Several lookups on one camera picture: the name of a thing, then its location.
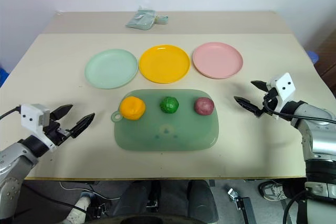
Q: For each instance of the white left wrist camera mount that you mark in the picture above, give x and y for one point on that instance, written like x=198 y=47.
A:
x=32 y=119

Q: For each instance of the dark rounded robot base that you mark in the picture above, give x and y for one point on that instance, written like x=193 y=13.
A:
x=162 y=203

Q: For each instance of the orange fruit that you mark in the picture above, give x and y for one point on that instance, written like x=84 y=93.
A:
x=132 y=107

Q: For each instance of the blue round container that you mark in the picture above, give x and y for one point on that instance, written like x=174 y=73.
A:
x=313 y=56

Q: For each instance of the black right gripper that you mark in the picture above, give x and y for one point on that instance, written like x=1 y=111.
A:
x=268 y=103

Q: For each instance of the light green plate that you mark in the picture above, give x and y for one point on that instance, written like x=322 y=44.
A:
x=111 y=68

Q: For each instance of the folded light green cloth bag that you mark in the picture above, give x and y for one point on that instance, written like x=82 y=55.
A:
x=143 y=19

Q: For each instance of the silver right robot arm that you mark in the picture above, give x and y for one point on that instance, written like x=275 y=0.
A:
x=315 y=129

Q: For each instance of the metal clamp bracket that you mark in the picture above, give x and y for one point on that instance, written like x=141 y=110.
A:
x=240 y=200

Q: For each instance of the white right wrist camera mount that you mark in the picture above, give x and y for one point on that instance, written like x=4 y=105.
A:
x=284 y=87

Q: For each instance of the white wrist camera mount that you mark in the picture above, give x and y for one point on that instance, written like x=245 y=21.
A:
x=284 y=87
x=32 y=119

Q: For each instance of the translucent green cutting board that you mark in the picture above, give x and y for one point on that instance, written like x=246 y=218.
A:
x=168 y=129

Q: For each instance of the green vegetable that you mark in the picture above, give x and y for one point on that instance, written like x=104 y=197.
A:
x=169 y=105

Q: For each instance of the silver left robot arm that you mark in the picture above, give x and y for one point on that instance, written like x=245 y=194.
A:
x=15 y=159

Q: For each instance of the purple red fruit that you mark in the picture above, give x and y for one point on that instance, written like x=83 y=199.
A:
x=203 y=106

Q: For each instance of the brown wooden cabinet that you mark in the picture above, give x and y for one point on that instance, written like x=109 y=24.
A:
x=326 y=58

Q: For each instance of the yellow plate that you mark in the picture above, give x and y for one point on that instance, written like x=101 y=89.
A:
x=164 y=63

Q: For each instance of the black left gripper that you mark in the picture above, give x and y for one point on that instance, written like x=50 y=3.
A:
x=56 y=132

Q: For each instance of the pink plate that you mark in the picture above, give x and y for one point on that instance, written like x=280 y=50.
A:
x=217 y=60

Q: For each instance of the grey sneaker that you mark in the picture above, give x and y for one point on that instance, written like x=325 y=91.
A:
x=273 y=190

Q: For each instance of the white sneaker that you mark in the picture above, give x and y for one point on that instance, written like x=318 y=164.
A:
x=77 y=209

